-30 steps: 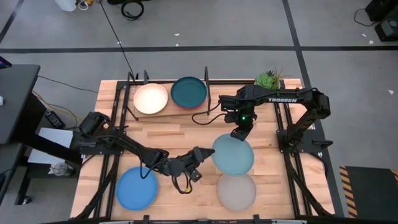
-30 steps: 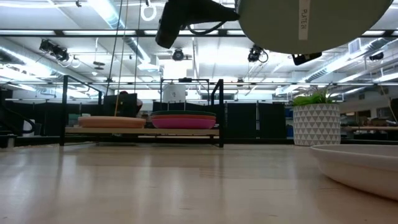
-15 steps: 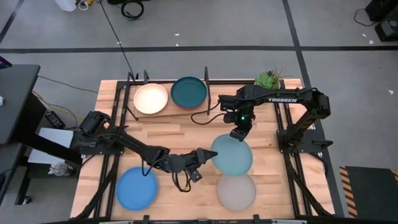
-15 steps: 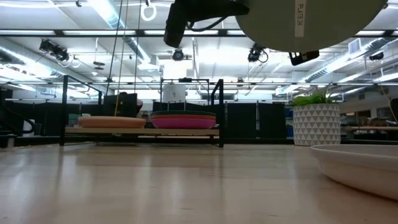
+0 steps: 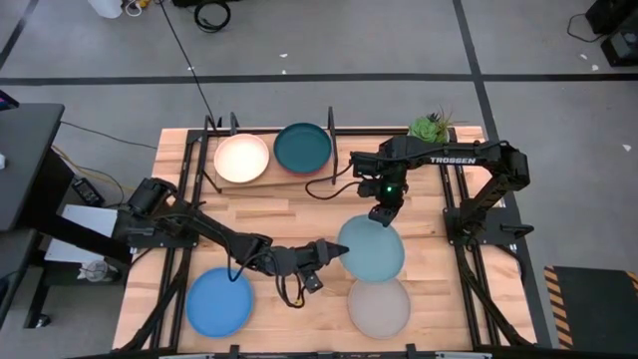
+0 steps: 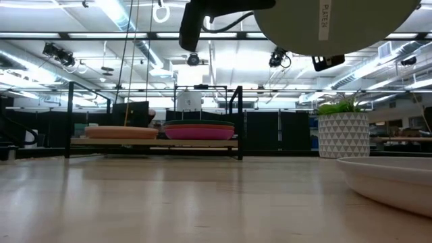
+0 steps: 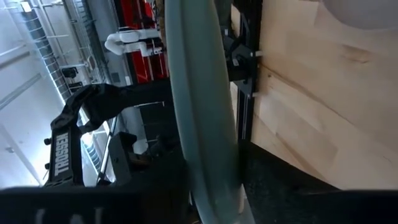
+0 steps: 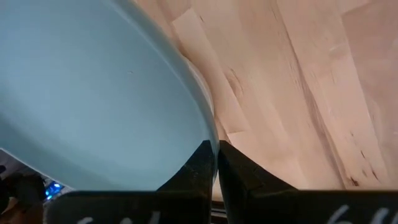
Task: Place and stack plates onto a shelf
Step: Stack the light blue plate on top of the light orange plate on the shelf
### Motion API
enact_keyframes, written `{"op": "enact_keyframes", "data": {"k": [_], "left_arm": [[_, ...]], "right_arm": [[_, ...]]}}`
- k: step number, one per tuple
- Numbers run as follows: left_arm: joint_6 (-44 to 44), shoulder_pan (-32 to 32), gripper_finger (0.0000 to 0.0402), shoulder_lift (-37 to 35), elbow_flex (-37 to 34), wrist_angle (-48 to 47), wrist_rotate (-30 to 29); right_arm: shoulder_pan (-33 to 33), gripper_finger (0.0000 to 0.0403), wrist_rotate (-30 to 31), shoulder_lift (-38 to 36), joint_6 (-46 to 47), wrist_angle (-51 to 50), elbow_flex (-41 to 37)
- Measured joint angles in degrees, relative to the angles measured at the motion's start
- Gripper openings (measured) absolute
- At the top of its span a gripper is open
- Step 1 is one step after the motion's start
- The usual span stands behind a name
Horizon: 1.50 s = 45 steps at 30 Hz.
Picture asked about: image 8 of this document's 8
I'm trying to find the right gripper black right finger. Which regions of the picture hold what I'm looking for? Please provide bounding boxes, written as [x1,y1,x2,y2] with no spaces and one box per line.
[217,139,398,224]

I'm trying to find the dark object with blue light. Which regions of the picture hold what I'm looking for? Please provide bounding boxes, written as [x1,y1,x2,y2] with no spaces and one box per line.
[0,164,66,215]

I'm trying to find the light teal plate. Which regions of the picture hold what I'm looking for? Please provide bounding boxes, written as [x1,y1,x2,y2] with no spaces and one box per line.
[0,0,220,192]

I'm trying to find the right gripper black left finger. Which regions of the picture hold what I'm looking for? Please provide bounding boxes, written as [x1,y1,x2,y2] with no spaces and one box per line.
[43,139,218,224]

